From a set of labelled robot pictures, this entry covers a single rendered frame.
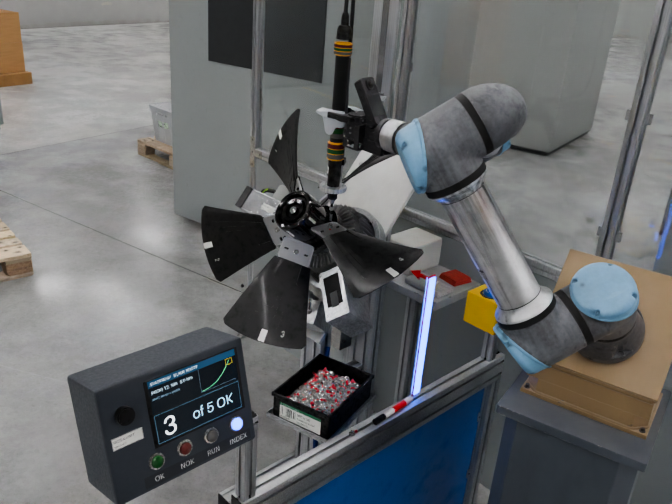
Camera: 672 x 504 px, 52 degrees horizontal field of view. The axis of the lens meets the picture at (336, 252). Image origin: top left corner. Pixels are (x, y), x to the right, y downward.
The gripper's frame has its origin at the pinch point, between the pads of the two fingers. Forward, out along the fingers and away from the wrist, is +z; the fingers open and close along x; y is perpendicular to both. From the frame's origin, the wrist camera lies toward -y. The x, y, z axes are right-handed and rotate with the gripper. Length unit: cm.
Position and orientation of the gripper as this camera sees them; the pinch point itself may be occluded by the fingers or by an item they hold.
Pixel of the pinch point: (330, 107)
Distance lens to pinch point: 173.1
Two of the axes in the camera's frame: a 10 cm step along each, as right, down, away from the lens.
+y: -0.7, 9.1, 4.1
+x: 7.3, -2.3, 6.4
